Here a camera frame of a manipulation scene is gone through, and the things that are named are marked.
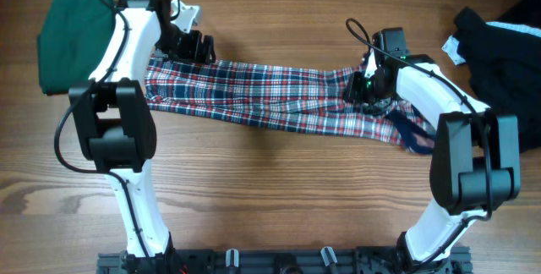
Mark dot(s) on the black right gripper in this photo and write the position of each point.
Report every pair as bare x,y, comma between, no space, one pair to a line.
352,92

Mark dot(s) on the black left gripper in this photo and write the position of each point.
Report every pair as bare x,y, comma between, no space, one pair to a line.
190,52

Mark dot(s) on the plaid red blue shirt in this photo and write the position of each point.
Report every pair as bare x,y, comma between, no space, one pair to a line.
300,100

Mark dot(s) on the white garment piece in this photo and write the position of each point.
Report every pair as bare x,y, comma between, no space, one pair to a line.
450,48

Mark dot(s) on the black garment pile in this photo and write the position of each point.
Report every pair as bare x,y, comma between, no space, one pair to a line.
503,56

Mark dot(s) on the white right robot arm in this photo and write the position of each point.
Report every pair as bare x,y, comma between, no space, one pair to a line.
475,166

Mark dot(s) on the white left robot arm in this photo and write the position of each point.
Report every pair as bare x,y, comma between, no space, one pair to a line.
113,121

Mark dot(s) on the folded green cloth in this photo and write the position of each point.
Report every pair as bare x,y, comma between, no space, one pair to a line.
72,42

